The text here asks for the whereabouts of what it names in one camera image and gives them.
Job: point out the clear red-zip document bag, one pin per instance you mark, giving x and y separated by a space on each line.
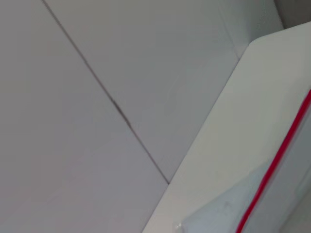
291 182

